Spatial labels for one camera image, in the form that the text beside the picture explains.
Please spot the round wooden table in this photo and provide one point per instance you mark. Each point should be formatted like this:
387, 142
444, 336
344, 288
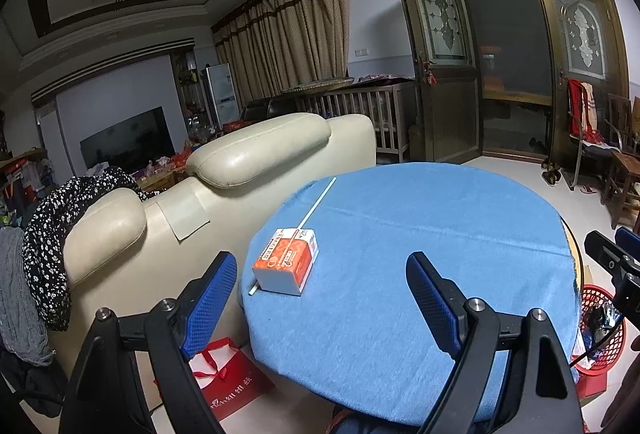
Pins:
576, 255

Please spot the closed bronze glass door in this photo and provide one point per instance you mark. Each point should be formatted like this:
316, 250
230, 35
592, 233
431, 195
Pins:
586, 45

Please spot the white thin stick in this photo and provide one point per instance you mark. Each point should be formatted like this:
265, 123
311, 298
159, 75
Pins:
300, 224

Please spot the orange white small box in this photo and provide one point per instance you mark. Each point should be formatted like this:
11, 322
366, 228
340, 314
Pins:
286, 259

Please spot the chair with red towel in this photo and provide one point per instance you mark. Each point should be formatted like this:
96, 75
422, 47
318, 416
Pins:
584, 127

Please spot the red gift bag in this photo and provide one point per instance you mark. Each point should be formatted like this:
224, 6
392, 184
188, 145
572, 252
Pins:
217, 382

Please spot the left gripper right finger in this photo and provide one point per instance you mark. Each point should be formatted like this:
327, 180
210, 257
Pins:
510, 372

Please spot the red plastic basket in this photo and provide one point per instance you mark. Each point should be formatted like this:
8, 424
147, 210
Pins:
601, 336

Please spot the black white patterned cloth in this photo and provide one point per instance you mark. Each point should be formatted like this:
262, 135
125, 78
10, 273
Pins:
46, 233

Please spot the dark wooden stool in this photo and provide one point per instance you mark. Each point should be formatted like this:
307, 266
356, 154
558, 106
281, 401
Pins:
620, 193

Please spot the beige striped curtain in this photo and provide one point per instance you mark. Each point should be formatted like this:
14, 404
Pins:
273, 45

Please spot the white standing air conditioner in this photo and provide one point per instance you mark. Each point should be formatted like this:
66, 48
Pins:
221, 94

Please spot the cream leather sofa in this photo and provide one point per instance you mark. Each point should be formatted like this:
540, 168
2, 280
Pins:
126, 253

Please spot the open bronze glass door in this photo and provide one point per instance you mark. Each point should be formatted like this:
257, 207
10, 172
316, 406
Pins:
447, 73

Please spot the black flat television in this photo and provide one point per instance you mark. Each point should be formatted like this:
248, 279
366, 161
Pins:
130, 144

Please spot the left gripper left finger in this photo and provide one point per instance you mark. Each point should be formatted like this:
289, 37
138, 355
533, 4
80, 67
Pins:
105, 393

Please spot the grey cloth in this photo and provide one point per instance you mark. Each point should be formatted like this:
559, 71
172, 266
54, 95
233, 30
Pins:
22, 331

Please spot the wooden crib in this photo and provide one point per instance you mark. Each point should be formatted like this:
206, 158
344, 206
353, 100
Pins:
389, 102

